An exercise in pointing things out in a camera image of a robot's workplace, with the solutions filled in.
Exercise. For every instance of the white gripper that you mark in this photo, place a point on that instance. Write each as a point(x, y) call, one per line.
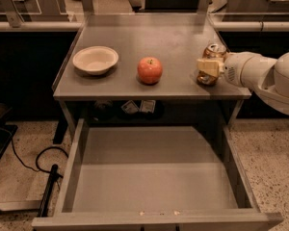
point(233, 67)

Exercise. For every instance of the orange soda can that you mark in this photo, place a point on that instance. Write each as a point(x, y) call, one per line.
point(213, 50)

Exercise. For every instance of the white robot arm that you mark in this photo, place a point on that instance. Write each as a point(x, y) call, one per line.
point(267, 77)

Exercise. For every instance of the grey counter cabinet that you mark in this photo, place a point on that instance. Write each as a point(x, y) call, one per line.
point(176, 39)

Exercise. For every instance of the open grey top drawer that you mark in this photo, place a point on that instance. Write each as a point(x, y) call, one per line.
point(155, 178)

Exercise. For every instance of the red apple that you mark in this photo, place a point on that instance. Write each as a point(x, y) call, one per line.
point(149, 70)

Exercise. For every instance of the white label card right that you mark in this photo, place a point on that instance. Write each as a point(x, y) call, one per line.
point(147, 106)

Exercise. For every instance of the white label card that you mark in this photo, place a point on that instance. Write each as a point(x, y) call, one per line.
point(130, 107)
point(147, 106)

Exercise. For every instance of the white label card left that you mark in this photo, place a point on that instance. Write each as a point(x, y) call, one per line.
point(130, 107)

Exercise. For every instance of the white bowl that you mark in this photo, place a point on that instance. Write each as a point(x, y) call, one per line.
point(95, 60)

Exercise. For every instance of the white rail pipe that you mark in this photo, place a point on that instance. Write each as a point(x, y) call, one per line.
point(218, 26)

